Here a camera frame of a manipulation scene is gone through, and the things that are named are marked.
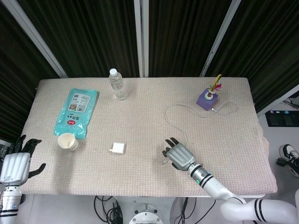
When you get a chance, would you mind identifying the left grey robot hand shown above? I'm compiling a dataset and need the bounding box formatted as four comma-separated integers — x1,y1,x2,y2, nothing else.
0,134,47,186

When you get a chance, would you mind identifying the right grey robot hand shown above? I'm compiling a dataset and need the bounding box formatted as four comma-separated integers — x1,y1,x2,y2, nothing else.
162,137,196,172

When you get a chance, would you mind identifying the white cable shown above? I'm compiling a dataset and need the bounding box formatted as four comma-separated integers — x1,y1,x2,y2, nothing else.
161,99,238,165

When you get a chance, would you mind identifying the white charger adapter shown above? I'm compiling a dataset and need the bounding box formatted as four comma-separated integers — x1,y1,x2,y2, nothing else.
108,141,127,155

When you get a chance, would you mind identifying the grey round robot base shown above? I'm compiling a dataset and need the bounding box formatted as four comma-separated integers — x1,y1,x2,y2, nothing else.
128,202,164,224

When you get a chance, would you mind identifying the beige waffle tablecloth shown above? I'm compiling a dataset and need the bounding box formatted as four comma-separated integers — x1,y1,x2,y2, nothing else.
17,77,278,199

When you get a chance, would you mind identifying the white paper cup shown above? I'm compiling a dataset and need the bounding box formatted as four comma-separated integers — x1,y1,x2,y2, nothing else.
57,133,80,152

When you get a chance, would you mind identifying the purple block vase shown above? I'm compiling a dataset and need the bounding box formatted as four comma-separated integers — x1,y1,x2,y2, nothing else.
196,88,220,111

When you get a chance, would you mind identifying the colourful artificial flower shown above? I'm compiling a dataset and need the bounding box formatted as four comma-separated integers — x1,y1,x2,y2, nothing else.
209,74,222,94

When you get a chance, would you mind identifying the teal wet wipes pack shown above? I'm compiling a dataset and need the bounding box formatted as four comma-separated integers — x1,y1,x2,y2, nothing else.
53,88,100,140

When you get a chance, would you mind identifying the black pleated curtain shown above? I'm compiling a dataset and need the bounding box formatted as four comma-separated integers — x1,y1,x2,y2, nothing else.
205,0,299,114
148,0,232,77
17,0,142,77
0,0,59,142

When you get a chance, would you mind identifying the clear plastic water bottle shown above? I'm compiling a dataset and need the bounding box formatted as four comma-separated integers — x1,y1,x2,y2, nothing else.
109,68,128,101

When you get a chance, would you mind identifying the dark screen device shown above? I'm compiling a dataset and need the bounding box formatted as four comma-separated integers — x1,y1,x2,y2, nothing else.
266,109,299,128

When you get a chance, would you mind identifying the black white sneaker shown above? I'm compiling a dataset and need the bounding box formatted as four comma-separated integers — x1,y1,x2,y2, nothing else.
277,144,299,178

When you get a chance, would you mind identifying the grey metal frame post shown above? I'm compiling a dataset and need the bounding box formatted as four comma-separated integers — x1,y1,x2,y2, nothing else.
1,0,69,78
134,0,150,77
199,0,241,77

